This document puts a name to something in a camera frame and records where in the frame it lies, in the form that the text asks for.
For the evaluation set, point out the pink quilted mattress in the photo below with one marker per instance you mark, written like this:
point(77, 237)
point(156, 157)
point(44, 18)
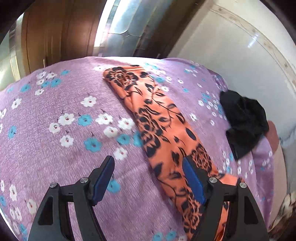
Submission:
point(279, 171)

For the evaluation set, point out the orange black floral blouse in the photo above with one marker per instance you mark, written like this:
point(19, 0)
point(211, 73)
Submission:
point(167, 138)

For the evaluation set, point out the purple floral bed sheet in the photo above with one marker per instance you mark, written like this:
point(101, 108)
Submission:
point(60, 122)

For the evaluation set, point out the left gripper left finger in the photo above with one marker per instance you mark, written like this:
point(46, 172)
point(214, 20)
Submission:
point(52, 220)

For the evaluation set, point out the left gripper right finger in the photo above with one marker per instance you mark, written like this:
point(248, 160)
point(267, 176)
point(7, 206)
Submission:
point(243, 220)

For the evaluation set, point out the beige brown floral blanket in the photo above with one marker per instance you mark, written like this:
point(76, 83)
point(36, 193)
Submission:
point(284, 218)

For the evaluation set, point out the wooden door with stained glass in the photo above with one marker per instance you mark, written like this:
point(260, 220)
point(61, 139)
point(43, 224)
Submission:
point(37, 34)

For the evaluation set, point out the black crumpled garment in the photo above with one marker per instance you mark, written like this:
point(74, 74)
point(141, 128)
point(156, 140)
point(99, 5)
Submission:
point(247, 120)

